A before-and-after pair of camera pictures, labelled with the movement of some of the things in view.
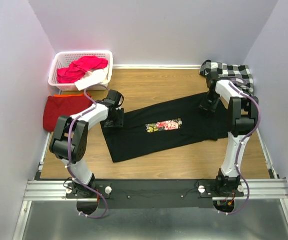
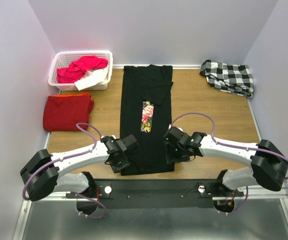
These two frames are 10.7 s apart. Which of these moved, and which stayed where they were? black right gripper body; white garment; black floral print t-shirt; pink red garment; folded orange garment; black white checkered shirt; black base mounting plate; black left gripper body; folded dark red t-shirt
Moved: black floral print t-shirt; black right gripper body; black left gripper body
Stayed: pink red garment; white garment; black white checkered shirt; folded orange garment; black base mounting plate; folded dark red t-shirt
